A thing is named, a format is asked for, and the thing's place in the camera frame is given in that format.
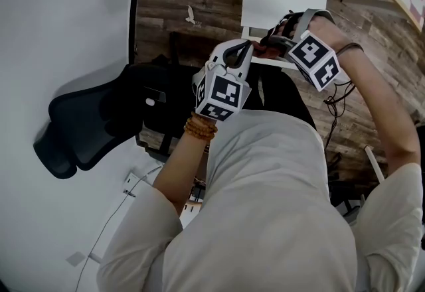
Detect brown beaded bracelet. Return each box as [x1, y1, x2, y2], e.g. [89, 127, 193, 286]
[183, 111, 219, 143]

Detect thin black cable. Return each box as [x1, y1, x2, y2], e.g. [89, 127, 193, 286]
[322, 79, 357, 153]

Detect thin grey cable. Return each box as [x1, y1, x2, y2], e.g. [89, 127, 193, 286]
[74, 166, 163, 292]

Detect person's right hand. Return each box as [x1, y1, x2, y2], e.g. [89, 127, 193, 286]
[308, 15, 343, 48]

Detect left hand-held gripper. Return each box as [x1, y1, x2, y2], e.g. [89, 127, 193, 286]
[191, 38, 256, 123]

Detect dark cord bracelet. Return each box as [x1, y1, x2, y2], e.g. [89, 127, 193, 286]
[333, 42, 365, 60]

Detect white pole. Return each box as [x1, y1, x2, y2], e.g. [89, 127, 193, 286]
[363, 145, 386, 184]

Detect person's right forearm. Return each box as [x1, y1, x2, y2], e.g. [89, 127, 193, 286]
[331, 33, 423, 179]

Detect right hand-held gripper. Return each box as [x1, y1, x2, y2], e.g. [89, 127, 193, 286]
[262, 8, 350, 93]

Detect person's white shirt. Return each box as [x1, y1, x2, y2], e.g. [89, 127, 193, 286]
[97, 108, 424, 292]

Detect person's black trousers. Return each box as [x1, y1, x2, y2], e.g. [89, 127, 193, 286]
[244, 63, 317, 131]

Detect white tape piece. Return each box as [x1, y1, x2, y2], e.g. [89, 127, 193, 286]
[65, 251, 88, 267]

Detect dark red cloth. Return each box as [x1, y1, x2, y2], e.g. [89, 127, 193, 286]
[253, 17, 290, 60]

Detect person's left forearm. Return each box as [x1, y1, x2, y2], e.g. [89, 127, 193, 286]
[151, 116, 218, 217]

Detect black office chair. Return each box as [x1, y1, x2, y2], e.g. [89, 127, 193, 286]
[33, 54, 207, 181]

